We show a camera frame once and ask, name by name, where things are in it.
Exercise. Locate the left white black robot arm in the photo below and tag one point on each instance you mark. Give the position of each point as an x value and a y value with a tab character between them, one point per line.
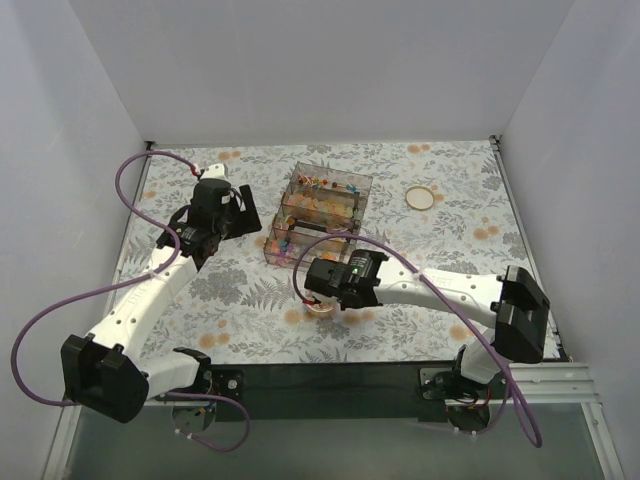
104	370

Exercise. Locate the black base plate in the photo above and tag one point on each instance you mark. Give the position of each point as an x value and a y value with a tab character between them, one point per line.
464	405
211	380

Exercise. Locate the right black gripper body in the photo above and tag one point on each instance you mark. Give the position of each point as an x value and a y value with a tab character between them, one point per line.
316	279

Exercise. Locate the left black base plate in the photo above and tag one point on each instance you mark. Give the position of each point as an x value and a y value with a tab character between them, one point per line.
211	380

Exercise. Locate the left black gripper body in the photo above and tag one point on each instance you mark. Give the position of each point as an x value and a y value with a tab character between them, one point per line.
245	215

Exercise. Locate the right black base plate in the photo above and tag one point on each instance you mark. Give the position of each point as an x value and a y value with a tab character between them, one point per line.
464	405

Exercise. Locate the clear compartment candy box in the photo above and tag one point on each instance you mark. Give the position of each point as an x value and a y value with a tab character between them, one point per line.
318	201

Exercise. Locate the aluminium frame rail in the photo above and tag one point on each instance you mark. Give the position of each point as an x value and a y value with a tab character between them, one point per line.
343	421

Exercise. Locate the round wooden jar lid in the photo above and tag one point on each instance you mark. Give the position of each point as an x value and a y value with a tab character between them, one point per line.
420	198

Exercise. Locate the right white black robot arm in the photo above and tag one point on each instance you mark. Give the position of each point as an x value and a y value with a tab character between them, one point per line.
511	307

